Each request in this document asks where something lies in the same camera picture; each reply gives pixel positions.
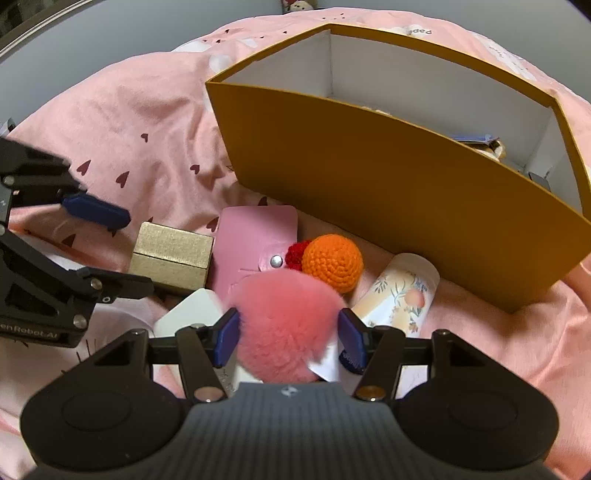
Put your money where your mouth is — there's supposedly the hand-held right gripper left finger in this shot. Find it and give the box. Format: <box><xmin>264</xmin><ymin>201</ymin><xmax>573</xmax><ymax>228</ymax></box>
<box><xmin>81</xmin><ymin>307</ymin><xmax>241</xmax><ymax>402</ymax></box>

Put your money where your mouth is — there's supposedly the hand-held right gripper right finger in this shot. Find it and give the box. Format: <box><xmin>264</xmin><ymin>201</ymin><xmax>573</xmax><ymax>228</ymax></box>
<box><xmin>337</xmin><ymin>308</ymin><xmax>503</xmax><ymax>401</ymax></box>

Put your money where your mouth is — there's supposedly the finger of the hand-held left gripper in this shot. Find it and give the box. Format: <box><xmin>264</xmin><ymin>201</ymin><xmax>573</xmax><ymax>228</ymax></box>
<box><xmin>0</xmin><ymin>136</ymin><xmax>132</xmax><ymax>230</ymax></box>
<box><xmin>0</xmin><ymin>235</ymin><xmax>155</xmax><ymax>306</ymax></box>

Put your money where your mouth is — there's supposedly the small gold box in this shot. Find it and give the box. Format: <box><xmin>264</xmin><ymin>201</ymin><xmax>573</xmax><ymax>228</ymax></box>
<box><xmin>129</xmin><ymin>222</ymin><xmax>215</xmax><ymax>296</ymax></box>

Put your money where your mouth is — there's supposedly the pink fluffy pompom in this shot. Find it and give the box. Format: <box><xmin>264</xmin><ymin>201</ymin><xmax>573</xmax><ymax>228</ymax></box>
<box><xmin>228</xmin><ymin>268</ymin><xmax>347</xmax><ymax>384</ymax></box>

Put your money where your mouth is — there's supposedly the orange cardboard box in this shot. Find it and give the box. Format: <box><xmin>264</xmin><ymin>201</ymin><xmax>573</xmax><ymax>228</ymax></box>
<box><xmin>204</xmin><ymin>21</ymin><xmax>591</xmax><ymax>315</ymax></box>

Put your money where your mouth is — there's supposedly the pink white crochet toy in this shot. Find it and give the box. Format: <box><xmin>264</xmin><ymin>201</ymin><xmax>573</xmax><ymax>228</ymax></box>
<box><xmin>455</xmin><ymin>133</ymin><xmax>509</xmax><ymax>162</ymax></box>

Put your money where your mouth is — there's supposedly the white flat box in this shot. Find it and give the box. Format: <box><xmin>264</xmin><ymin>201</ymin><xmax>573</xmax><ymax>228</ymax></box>
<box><xmin>152</xmin><ymin>288</ymin><xmax>227</xmax><ymax>345</ymax></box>

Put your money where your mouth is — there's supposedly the floral hand cream tube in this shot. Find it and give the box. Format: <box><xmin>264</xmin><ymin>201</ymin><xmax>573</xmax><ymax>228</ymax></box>
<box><xmin>307</xmin><ymin>252</ymin><xmax>441</xmax><ymax>384</ymax></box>

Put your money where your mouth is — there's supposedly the orange crochet ball red flower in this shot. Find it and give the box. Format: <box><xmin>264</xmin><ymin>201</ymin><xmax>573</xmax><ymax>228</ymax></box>
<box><xmin>284</xmin><ymin>234</ymin><xmax>365</xmax><ymax>294</ymax></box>

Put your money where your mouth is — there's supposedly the pink snap card holder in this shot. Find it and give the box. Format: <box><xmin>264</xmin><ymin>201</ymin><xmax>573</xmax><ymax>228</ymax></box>
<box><xmin>210</xmin><ymin>205</ymin><xmax>301</xmax><ymax>301</ymax></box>

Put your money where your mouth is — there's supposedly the pink printed blanket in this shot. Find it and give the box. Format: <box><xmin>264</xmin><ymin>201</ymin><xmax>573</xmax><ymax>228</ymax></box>
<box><xmin>0</xmin><ymin>7</ymin><xmax>591</xmax><ymax>480</ymax></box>

